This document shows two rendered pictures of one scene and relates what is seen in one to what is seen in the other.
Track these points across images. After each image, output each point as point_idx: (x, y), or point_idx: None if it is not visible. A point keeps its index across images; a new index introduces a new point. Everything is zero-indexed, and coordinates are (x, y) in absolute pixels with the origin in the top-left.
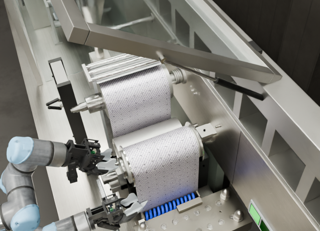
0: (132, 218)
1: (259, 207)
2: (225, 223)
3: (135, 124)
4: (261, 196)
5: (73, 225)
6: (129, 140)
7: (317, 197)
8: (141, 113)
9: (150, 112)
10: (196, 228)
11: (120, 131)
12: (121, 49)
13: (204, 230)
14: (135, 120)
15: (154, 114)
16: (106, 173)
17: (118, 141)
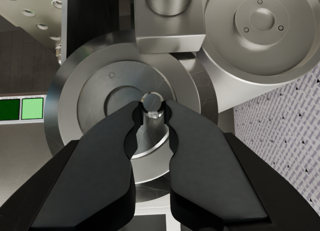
0: None
1: (30, 127)
2: (52, 39)
3: (273, 103)
4: (31, 151)
5: None
6: (241, 97)
7: None
8: (266, 138)
9: (253, 132)
10: (32, 11)
11: (307, 80)
12: None
13: (31, 18)
14: (274, 119)
15: (249, 121)
16: (72, 141)
17: (273, 88)
